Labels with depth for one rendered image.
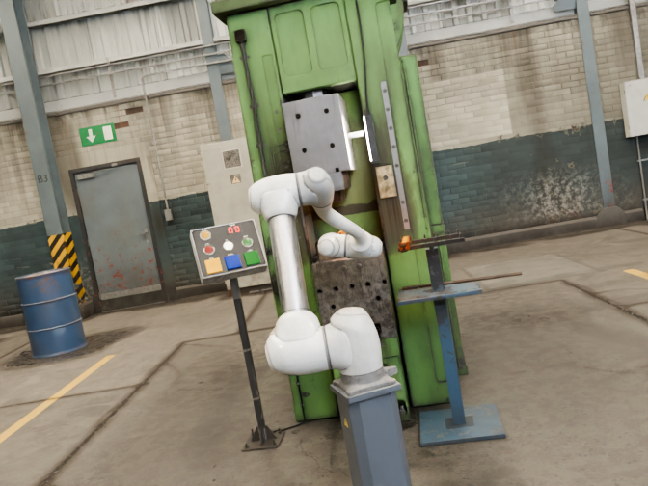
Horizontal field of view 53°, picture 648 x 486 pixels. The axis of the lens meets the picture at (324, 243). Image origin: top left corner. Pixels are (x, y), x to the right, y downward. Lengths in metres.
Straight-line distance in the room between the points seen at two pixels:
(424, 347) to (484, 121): 6.25
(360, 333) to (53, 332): 5.62
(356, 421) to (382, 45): 2.06
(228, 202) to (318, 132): 5.52
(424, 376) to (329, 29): 1.95
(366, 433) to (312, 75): 2.01
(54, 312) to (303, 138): 4.66
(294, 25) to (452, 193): 6.13
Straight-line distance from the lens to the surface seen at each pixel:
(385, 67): 3.57
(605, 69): 10.10
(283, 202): 2.42
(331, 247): 2.90
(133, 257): 9.93
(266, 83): 3.62
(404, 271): 3.56
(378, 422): 2.31
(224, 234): 3.39
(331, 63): 3.59
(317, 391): 3.76
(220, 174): 8.86
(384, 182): 3.50
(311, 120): 3.42
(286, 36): 3.65
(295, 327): 2.25
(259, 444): 3.65
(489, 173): 9.54
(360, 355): 2.24
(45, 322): 7.53
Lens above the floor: 1.33
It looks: 5 degrees down
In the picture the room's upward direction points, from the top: 10 degrees counter-clockwise
